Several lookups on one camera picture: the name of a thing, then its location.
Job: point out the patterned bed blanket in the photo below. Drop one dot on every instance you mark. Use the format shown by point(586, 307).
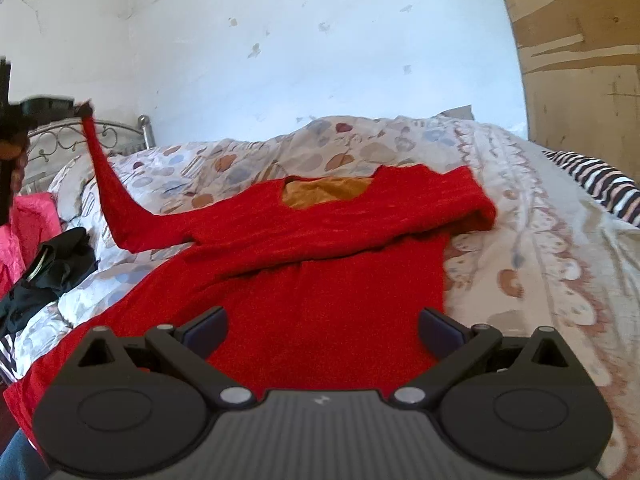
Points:
point(525, 240)

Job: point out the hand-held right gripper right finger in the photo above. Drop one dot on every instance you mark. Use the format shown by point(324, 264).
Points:
point(440, 332)

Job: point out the black white striped cloth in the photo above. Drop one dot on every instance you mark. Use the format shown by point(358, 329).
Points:
point(7, 360)

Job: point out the person's jeans leg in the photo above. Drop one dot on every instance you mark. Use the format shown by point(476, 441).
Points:
point(17, 460)

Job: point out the person's left hand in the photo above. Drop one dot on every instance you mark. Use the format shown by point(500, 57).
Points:
point(10, 146)

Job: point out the striped pillow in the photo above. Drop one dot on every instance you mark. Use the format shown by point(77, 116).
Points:
point(600, 185)

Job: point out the wooden wardrobe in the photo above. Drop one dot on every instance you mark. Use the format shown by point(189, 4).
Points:
point(575, 50)

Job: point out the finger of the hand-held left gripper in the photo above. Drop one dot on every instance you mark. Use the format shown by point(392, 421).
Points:
point(50, 106)

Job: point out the metal bed headboard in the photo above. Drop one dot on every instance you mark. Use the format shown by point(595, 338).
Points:
point(65, 137)

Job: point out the black garment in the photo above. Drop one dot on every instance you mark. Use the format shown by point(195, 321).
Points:
point(60, 265)

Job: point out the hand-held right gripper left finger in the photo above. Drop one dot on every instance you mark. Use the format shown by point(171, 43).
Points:
point(207, 330)

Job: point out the pink cloth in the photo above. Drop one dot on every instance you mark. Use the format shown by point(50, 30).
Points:
point(35, 225)

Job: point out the red knit sweater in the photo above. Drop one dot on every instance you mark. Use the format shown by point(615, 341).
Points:
point(325, 240)

